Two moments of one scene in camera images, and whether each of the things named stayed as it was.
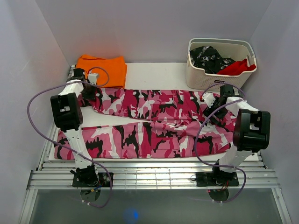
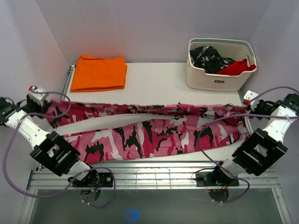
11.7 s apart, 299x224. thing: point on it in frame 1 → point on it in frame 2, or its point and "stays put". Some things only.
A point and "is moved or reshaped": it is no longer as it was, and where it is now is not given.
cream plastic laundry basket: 212,61 stays put
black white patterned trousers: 208,59 stays put
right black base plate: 217,179 stays put
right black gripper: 209,110 → 259,102
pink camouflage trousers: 164,124 is moved or reshaped
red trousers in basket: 237,68 stays put
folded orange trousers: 112,70 stays put
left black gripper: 92,96 → 42,110
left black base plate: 103,180 stays put
